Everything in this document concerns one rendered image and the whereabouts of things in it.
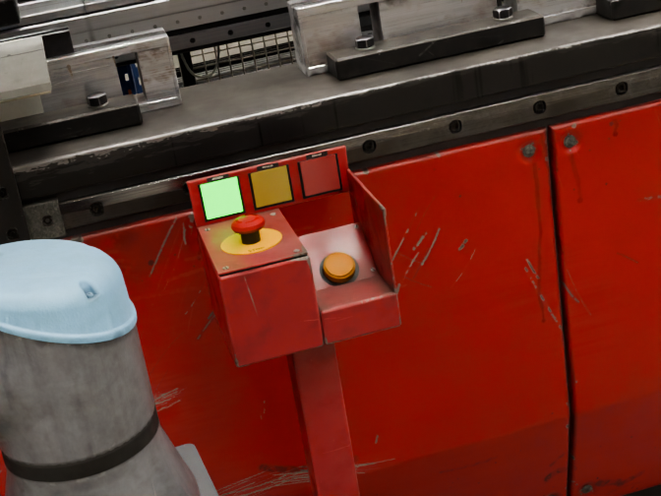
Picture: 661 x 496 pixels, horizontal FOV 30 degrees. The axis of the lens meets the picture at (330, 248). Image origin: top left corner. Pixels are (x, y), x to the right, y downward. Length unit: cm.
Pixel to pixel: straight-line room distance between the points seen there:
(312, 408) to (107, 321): 69
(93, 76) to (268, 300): 44
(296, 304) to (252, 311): 5
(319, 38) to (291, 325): 46
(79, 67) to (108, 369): 84
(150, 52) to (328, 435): 55
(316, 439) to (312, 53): 53
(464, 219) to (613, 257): 24
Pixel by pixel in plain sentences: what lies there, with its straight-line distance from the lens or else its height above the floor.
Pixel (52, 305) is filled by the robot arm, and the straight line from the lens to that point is 84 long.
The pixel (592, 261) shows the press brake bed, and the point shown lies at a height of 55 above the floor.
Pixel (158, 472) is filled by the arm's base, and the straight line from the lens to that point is 93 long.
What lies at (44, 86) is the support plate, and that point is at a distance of 141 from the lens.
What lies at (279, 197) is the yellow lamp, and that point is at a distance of 151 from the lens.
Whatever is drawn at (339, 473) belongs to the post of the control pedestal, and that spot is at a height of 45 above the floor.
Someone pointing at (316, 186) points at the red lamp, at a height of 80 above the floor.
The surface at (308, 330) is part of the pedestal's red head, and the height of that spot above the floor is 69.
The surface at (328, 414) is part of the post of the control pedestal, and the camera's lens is 153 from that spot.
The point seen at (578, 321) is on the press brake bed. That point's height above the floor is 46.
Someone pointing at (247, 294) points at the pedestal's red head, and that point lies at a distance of 138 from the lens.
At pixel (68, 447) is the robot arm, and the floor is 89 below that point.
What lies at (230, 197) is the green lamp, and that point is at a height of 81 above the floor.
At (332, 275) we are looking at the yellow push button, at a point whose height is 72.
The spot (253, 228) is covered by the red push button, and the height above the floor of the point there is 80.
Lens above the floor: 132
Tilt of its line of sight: 23 degrees down
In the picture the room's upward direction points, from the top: 9 degrees counter-clockwise
